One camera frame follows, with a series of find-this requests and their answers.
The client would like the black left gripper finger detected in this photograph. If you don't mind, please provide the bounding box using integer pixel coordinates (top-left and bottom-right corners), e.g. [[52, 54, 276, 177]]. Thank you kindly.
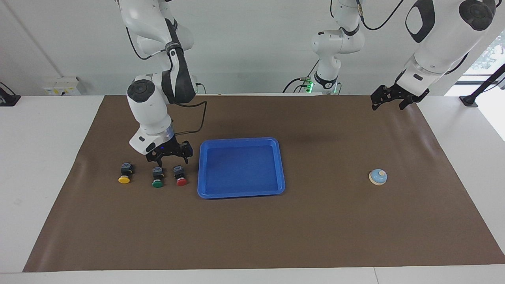
[[371, 85, 393, 111], [398, 90, 430, 111]]

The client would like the green push button switch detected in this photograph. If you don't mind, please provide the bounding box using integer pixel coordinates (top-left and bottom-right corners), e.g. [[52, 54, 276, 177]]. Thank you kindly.
[[151, 166, 165, 189]]

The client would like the red push button switch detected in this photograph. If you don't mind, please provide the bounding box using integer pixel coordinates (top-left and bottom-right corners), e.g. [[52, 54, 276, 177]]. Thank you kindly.
[[173, 165, 188, 187]]

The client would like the yellow push button switch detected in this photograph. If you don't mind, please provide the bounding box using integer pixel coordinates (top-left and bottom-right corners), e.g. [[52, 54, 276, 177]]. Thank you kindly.
[[118, 162, 134, 184]]

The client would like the light blue call bell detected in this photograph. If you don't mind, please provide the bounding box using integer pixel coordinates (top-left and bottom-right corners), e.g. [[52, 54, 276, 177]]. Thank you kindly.
[[368, 168, 388, 186]]

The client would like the blue plastic tray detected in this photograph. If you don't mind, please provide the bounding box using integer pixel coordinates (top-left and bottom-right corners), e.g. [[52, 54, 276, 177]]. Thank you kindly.
[[197, 137, 286, 199]]

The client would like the brown table mat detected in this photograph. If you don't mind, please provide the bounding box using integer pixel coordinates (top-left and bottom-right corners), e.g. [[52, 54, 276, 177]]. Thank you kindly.
[[23, 95, 505, 273]]

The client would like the white power strip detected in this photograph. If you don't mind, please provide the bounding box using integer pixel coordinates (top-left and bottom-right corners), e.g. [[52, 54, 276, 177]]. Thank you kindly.
[[43, 77, 81, 96]]

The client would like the black camera stand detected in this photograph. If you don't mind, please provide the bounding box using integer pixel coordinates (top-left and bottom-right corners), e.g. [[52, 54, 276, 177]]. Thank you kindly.
[[459, 63, 505, 107]]

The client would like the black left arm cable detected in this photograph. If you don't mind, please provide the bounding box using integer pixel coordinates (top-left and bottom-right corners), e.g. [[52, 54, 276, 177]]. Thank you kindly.
[[355, 0, 407, 31]]

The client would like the black left base cable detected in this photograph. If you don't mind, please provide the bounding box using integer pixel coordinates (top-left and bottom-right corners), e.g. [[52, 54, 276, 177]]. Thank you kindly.
[[282, 59, 321, 93]]

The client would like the black table clamp bracket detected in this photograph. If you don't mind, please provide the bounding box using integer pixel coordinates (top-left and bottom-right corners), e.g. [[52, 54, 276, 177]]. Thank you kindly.
[[0, 82, 21, 107]]

